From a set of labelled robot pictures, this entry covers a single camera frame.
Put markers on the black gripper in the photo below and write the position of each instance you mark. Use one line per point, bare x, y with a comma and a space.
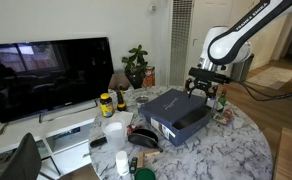
202, 86

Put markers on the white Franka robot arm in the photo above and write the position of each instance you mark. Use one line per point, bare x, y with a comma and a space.
232, 43

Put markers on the navy blue cardboard box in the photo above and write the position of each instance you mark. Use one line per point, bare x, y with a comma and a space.
182, 135

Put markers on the purple cup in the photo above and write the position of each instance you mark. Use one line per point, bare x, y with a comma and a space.
212, 103

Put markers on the green glass bottle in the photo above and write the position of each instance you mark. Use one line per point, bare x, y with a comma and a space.
221, 103

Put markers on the clear snack bag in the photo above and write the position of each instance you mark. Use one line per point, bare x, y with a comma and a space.
224, 117

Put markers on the silver trash can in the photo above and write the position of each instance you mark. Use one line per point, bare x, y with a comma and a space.
242, 71

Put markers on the orange red game carton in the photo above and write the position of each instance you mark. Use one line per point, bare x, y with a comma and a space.
149, 76

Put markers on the grey metal can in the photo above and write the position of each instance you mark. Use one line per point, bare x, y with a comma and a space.
142, 100

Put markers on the green potted plant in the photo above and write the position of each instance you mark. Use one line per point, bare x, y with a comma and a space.
136, 65

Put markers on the black glasses case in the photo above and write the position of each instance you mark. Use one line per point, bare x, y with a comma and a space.
143, 139

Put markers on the white door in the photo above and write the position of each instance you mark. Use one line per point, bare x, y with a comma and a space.
199, 20

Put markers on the wooden block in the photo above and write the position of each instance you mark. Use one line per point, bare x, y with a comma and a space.
140, 160
151, 152

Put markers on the red packet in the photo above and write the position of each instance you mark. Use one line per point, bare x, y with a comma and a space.
132, 129

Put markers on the white paper sheet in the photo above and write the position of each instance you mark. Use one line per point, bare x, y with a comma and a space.
126, 116

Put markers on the light patterned rug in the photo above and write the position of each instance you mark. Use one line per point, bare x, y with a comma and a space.
276, 77

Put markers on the brown paper bag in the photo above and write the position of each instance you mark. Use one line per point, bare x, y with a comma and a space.
119, 81

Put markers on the yellow lid supplement jar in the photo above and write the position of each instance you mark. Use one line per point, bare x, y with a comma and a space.
107, 106

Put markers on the clear plastic measuring pitcher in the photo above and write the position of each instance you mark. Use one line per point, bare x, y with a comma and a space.
114, 135

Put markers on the black key fob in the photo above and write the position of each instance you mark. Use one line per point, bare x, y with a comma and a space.
133, 165

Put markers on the green round lid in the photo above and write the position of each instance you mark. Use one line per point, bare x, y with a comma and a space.
144, 174

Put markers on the round white thermostat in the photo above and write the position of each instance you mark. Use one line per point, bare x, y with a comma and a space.
152, 8

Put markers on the small white bottle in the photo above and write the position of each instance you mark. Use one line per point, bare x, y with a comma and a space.
122, 164

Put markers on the wooden bench top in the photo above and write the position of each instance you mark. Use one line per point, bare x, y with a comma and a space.
289, 156

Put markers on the black remote control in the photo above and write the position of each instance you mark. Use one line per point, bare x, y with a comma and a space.
98, 142

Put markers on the white television stand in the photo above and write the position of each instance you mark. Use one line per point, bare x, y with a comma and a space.
69, 156

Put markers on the black flat screen television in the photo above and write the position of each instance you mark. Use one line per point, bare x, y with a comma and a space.
49, 76

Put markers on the black chair back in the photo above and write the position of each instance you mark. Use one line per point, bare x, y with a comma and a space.
22, 160

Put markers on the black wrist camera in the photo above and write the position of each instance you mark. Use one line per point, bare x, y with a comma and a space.
209, 76

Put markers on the white wall heater grille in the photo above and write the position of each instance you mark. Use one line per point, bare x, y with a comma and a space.
181, 40

